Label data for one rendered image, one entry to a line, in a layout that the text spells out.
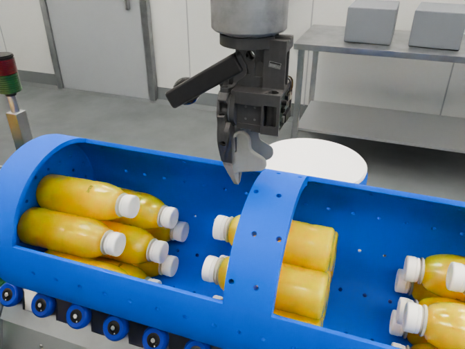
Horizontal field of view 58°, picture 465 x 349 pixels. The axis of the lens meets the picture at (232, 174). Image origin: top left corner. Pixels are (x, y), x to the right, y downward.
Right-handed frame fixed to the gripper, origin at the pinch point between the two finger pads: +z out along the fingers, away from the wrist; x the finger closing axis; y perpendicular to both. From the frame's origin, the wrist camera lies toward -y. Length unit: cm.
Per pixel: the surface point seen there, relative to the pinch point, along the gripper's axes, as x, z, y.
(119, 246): -5.4, 14.0, -17.6
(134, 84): 320, 107, -221
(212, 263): -5.9, 12.2, -1.1
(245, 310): -13.8, 11.1, 6.6
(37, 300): -10.4, 26.6, -33.3
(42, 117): 246, 124, -279
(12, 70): 36, 2, -75
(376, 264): 12.1, 20.4, 22.7
